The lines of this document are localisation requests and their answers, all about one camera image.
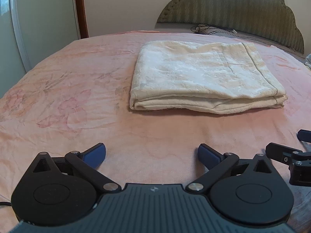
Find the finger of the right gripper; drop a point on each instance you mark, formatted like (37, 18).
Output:
(304, 135)
(281, 153)

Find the green upholstered headboard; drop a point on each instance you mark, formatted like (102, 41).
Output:
(270, 19)

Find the cream white pants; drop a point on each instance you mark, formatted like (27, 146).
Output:
(215, 78)

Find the striped grey pillow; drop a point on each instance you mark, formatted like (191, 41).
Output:
(210, 30)

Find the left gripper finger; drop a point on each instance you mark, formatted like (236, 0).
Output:
(85, 165)

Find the brown wooden wardrobe frame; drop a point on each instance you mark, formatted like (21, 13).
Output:
(81, 16)

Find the pink bed blanket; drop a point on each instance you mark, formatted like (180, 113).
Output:
(79, 97)

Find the sliding glass wardrobe door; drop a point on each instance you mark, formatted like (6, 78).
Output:
(32, 30)

